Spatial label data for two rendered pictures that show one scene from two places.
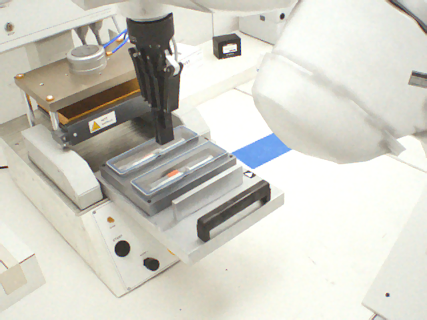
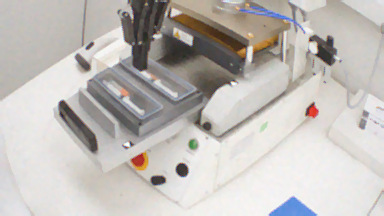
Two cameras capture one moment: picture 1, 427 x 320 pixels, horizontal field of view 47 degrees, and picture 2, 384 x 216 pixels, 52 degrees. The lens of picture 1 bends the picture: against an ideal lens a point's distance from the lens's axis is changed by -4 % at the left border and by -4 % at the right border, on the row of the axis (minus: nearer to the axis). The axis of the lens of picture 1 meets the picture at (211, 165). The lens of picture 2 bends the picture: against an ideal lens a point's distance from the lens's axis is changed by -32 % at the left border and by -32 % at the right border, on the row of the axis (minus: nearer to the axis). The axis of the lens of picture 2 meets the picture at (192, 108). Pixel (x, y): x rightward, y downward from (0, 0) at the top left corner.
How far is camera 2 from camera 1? 1.12 m
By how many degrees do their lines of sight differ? 63
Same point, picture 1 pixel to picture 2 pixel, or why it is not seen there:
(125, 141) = (219, 78)
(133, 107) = (207, 49)
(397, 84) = not seen: outside the picture
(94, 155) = (195, 62)
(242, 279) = (111, 202)
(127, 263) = not seen: hidden behind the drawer
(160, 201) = (91, 87)
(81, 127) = (169, 26)
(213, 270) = (121, 188)
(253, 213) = (80, 141)
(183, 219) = (81, 104)
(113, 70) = (220, 16)
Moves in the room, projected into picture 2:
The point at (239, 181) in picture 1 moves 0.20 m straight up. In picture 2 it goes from (112, 133) to (112, 46)
